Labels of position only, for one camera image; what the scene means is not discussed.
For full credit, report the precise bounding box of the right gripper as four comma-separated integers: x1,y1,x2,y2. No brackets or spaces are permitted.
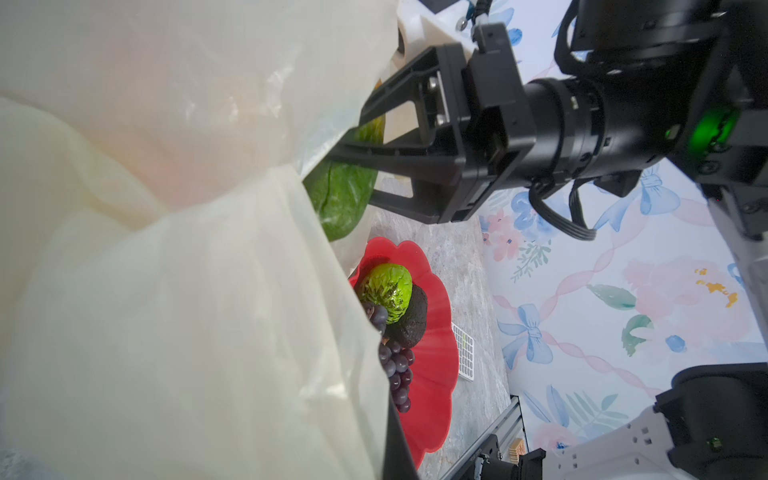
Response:
328,24,680,224

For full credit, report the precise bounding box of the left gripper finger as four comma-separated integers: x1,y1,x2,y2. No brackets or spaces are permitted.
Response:
382,400,419,480

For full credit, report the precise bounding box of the red flower-shaped bowl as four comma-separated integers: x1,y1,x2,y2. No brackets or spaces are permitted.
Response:
350,237,459,467

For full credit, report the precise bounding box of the dark avocado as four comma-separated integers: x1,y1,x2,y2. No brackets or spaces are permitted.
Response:
384,285,428,349

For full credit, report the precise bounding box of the yellow plastic bag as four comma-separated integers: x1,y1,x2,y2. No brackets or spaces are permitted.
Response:
1,1,396,479

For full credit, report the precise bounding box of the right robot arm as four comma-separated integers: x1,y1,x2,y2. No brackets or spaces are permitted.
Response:
330,1,767,479

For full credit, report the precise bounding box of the purple grape bunch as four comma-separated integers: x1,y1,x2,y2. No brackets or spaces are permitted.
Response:
362,301,415,414

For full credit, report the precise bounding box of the small wooden tag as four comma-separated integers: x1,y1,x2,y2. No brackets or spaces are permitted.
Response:
508,438,527,464

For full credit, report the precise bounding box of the white calculator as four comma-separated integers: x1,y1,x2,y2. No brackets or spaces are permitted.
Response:
452,323,475,382

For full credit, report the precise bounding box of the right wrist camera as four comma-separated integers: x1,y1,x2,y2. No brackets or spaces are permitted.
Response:
392,0,475,67

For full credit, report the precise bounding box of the aluminium rail frame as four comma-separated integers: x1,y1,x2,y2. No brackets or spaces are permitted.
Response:
441,395,527,480

